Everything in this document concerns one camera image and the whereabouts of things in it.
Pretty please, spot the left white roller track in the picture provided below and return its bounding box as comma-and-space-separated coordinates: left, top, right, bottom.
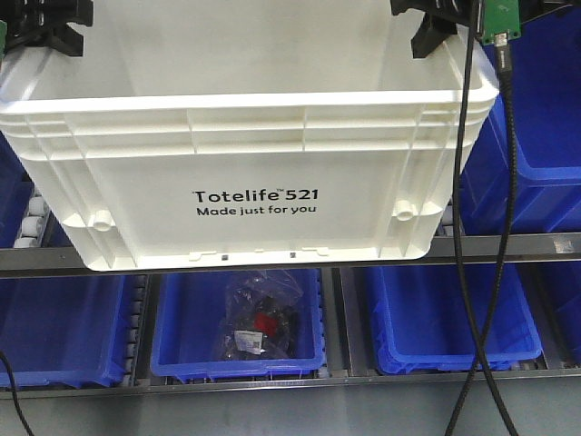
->
13, 190, 50, 249

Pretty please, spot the black cable right smooth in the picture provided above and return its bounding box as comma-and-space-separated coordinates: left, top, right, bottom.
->
451, 0, 518, 436

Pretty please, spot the black cable left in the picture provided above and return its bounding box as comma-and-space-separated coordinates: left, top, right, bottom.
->
0, 350, 35, 436

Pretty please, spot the blue bin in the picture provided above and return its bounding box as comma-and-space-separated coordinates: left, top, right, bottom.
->
151, 269, 326, 382
1, 275, 131, 388
1, 136, 34, 248
461, 7, 580, 235
363, 264, 542, 374

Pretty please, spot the clear bag of parts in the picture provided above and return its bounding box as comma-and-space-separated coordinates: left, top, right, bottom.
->
213, 270, 303, 361

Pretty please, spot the metal shelf frame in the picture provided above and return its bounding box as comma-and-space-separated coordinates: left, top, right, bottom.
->
1, 233, 580, 279

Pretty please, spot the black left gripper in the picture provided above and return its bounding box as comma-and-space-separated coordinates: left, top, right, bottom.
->
1, 0, 94, 57

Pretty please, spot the blue bin lower right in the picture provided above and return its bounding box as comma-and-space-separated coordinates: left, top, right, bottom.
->
363, 264, 542, 374

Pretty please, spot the lower shelf front rail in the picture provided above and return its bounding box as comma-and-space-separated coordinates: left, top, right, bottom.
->
0, 366, 581, 401

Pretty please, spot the blue bin upper left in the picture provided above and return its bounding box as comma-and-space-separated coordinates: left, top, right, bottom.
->
1, 136, 34, 248

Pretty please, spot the blue bin lower middle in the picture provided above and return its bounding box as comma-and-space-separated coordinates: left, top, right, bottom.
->
151, 269, 326, 382

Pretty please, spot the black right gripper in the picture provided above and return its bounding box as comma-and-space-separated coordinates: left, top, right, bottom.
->
390, 0, 485, 58

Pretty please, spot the blue bin lower left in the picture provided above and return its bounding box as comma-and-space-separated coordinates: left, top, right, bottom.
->
1, 275, 131, 388

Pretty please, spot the white plastic Totelife crate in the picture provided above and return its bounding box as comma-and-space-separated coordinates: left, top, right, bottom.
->
0, 0, 501, 273

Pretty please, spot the green circuit board right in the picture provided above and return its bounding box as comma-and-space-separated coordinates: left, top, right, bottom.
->
480, 0, 521, 45

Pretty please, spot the black cable right braided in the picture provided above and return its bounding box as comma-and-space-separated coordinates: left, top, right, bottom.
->
444, 34, 521, 436

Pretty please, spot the blue bin upper right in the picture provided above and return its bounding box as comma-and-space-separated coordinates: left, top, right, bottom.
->
461, 7, 580, 235

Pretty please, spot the lower roller track left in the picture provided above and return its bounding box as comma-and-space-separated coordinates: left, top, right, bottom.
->
121, 274, 149, 387

